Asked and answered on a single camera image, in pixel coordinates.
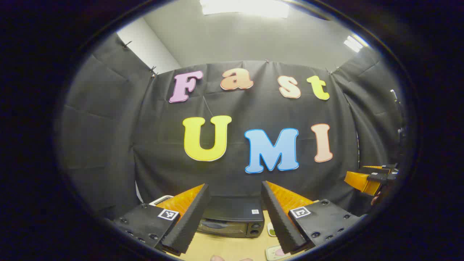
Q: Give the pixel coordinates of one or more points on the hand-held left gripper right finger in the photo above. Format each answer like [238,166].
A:
[281,221]

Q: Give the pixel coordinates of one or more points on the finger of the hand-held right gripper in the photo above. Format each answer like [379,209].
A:
[388,167]
[362,183]

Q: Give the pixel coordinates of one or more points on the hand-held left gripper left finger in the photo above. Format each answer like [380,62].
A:
[188,224]

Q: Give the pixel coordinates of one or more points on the pink meat slice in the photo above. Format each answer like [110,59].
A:
[278,252]

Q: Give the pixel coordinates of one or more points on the square food plate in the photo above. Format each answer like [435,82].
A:
[271,254]

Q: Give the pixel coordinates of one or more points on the black electric oven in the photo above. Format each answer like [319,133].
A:
[232,210]

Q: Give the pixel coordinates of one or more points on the white divided bean plate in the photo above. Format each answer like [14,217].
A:
[270,229]

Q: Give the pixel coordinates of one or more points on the black backdrop cloth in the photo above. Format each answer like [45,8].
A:
[253,108]

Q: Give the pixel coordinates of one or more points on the ceiling light panel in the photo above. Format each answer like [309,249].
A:
[354,43]

